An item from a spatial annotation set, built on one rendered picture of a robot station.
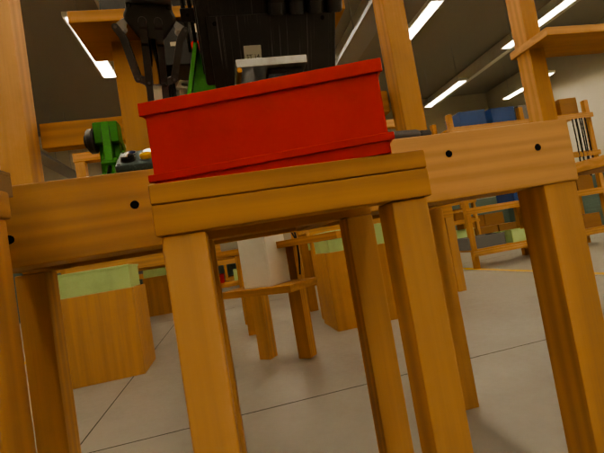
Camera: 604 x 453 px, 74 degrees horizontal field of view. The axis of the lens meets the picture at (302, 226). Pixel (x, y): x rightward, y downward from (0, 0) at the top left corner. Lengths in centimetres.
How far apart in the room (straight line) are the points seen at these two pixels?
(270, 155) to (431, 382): 35
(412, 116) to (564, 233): 78
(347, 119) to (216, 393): 36
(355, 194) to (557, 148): 71
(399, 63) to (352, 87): 119
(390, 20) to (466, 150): 92
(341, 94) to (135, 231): 48
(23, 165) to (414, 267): 132
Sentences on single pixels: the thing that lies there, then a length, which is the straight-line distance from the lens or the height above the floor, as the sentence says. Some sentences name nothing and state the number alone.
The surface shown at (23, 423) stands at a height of 53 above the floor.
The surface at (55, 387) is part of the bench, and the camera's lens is 155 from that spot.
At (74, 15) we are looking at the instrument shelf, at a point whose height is 152.
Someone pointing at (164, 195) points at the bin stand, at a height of 79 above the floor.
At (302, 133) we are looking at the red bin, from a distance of 52.
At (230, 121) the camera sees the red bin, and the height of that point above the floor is 88.
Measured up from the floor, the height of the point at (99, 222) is 81.
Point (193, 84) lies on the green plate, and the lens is 114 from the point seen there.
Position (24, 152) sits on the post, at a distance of 158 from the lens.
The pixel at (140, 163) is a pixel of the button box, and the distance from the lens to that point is 84.
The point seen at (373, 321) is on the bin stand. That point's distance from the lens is 72.
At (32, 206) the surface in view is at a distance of 88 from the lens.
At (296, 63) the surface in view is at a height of 111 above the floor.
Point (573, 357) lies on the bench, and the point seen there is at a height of 35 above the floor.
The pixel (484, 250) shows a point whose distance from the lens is 607.
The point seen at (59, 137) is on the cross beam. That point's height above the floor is 122.
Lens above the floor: 70
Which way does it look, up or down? 3 degrees up
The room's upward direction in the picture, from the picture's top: 10 degrees counter-clockwise
